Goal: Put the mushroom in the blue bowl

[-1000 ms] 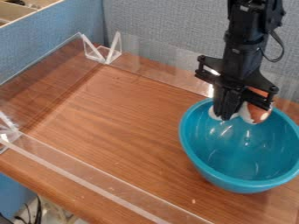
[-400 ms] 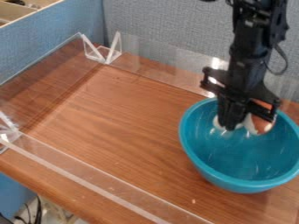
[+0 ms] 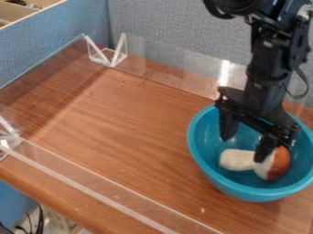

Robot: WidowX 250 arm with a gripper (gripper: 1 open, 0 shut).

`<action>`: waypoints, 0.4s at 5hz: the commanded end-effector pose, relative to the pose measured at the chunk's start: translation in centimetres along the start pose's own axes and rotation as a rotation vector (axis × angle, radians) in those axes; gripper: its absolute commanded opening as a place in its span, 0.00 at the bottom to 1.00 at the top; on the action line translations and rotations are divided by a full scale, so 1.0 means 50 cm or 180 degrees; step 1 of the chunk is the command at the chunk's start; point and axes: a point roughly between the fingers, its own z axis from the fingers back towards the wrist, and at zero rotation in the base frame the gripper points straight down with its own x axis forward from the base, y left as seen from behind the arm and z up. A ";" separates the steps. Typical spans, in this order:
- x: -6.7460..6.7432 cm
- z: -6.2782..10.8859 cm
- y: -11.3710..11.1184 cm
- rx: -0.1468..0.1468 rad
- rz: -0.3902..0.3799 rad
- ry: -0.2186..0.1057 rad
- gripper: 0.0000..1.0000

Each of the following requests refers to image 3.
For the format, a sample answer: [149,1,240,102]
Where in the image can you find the wooden shelf box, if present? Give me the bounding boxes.
[0,0,68,30]

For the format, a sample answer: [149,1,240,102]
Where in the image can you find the clear acrylic barrier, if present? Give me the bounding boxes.
[115,30,313,108]
[0,116,222,234]

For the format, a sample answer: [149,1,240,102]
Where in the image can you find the white and brown mushroom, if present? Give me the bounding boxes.
[219,146,292,181]

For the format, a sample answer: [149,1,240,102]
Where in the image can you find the black cables on floor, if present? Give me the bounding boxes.
[0,204,47,234]

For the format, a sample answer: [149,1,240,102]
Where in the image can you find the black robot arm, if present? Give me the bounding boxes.
[203,0,313,163]

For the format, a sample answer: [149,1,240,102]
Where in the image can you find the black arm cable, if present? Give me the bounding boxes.
[282,67,310,101]

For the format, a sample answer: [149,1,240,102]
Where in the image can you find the clear acrylic corner bracket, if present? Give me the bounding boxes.
[83,33,129,68]

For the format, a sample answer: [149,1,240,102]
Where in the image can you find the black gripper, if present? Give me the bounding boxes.
[215,87,302,163]

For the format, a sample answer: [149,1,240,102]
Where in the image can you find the blue plastic bowl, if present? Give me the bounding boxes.
[186,105,313,203]

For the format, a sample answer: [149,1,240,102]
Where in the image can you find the clear acrylic front barrier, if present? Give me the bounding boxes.
[0,116,222,234]

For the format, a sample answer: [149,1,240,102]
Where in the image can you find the clear acrylic back barrier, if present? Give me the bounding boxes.
[115,30,313,108]

